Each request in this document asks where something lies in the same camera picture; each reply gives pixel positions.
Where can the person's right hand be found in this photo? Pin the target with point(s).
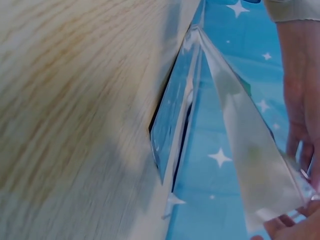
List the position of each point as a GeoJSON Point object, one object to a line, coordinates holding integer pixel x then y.
{"type": "Point", "coordinates": [300, 227]}

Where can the person's left hand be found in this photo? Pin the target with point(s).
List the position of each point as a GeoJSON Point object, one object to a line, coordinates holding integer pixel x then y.
{"type": "Point", "coordinates": [305, 105]}

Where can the person's left fingers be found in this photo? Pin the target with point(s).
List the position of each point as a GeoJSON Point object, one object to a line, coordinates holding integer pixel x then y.
{"type": "Point", "coordinates": [306, 135]}

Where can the person's right fingers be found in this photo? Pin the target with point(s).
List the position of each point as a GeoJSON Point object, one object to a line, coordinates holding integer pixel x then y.
{"type": "Point", "coordinates": [280, 226]}

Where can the clear plastic bag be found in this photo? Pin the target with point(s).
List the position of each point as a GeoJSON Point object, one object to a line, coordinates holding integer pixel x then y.
{"type": "Point", "coordinates": [252, 140]}

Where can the person's left forearm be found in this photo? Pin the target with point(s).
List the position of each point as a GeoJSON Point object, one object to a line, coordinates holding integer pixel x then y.
{"type": "Point", "coordinates": [297, 42]}

